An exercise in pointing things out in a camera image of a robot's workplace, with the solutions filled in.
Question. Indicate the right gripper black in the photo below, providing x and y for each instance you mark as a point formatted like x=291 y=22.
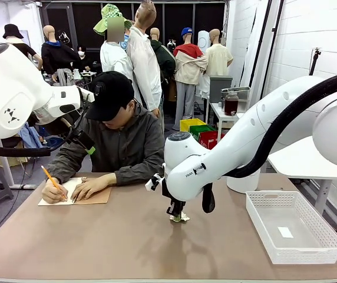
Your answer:
x=166 y=187

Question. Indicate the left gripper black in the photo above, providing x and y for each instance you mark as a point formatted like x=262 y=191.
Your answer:
x=57 y=128

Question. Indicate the white paper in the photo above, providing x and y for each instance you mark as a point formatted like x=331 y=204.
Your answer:
x=186 y=218

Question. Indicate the yellow pencil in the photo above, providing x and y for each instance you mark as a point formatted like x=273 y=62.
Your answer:
x=47 y=174

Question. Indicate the spiral notebook kraft cover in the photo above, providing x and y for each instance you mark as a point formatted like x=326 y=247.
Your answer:
x=97 y=199

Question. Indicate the person's right forearm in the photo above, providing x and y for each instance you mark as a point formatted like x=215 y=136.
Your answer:
x=65 y=163

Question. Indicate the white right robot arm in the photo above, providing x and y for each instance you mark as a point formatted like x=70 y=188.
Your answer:
x=245 y=138

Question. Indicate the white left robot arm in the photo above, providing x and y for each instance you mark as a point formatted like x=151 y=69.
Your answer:
x=9 y=88

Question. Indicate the person's left forearm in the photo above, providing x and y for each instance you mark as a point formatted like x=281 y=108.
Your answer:
x=140 y=175

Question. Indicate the person's left hand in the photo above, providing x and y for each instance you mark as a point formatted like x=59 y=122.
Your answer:
x=95 y=185

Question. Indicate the person's right hand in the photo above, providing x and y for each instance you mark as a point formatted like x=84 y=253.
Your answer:
x=52 y=191

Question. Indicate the person in grey jacket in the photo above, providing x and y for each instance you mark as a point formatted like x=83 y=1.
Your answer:
x=133 y=147

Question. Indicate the blue cloth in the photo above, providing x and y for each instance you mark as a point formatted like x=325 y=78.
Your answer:
x=31 y=137

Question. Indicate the black baseball cap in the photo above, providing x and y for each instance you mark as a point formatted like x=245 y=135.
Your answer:
x=112 y=94

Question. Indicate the white round lidded bin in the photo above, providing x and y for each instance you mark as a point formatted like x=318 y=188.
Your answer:
x=242 y=185

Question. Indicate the white desk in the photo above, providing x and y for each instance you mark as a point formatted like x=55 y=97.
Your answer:
x=6 y=168

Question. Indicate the coloured crates on floor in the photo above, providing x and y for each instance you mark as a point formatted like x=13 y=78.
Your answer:
x=212 y=138

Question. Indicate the masked person in black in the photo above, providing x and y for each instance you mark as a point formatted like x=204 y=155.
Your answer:
x=82 y=54

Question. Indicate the green bag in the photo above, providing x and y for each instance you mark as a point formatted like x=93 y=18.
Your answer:
x=204 y=129

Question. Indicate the mannequin short white shirt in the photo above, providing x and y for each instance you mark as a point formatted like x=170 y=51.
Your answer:
x=115 y=59

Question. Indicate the mannequin black sweater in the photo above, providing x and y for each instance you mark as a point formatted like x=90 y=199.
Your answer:
x=56 y=56

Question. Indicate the yellow bag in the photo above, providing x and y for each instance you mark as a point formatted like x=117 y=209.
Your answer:
x=192 y=123

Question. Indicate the tall mannequin long white shirt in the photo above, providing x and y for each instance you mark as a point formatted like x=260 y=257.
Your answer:
x=145 y=67

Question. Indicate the mannequin black top jeans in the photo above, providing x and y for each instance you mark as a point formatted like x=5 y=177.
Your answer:
x=28 y=50

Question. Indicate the small white side table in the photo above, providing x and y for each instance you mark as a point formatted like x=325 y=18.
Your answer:
x=215 y=110

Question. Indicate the mannequin dark green hoodie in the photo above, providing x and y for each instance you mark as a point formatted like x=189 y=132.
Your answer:
x=165 y=59

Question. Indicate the glass jar brown liquid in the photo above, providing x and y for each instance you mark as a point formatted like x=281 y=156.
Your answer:
x=231 y=106

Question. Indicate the mannequin red beige jacket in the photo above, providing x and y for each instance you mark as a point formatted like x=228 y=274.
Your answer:
x=189 y=67

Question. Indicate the grey box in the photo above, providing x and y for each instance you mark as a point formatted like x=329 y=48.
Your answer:
x=220 y=88

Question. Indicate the large white table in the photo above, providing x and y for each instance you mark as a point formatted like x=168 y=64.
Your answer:
x=298 y=165

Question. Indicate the green checkered sun hat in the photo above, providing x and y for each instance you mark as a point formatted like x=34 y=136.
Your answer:
x=109 y=11

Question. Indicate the black bucket hat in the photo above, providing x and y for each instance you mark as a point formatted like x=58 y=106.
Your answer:
x=12 y=29

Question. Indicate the white perforated plastic basket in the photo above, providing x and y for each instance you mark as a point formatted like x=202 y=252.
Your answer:
x=304 y=256

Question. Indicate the steel tray stack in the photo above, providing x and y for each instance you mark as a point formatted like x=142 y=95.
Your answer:
x=242 y=90

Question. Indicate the blue cap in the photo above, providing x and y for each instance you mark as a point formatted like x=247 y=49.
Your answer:
x=187 y=31

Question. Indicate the mannequin cream shirt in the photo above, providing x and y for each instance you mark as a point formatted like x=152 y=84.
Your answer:
x=218 y=62

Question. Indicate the black tripod pole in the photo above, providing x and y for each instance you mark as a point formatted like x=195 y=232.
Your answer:
x=313 y=63

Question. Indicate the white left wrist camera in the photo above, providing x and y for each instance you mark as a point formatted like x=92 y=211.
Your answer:
x=86 y=95

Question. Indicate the small cap-mounted camera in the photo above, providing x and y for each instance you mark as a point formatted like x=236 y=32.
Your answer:
x=98 y=90

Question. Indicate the black wall pipe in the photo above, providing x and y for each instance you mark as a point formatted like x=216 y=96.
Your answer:
x=264 y=59
x=276 y=29

